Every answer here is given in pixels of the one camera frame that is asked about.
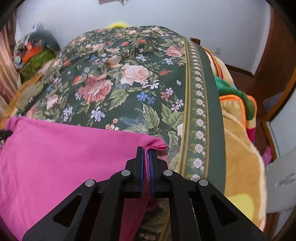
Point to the orange yellow fleece blanket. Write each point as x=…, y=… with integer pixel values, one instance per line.
x=245, y=178

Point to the grey chair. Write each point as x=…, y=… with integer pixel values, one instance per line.
x=280, y=182

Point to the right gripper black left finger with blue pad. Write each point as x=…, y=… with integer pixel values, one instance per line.
x=94, y=210

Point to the green bag with clutter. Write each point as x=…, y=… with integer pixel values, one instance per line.
x=30, y=59

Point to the grey stuffed toy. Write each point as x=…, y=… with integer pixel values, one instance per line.
x=45, y=39

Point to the pink pants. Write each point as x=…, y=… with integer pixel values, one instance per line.
x=44, y=162

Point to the dark green floral bedspread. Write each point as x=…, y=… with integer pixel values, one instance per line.
x=140, y=80

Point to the pink striped curtain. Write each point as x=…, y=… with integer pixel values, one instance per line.
x=10, y=79

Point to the brown cardboard box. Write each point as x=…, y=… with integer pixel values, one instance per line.
x=21, y=98

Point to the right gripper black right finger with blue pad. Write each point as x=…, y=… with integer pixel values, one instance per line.
x=198, y=210

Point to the yellow pillow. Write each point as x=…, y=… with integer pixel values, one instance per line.
x=118, y=25

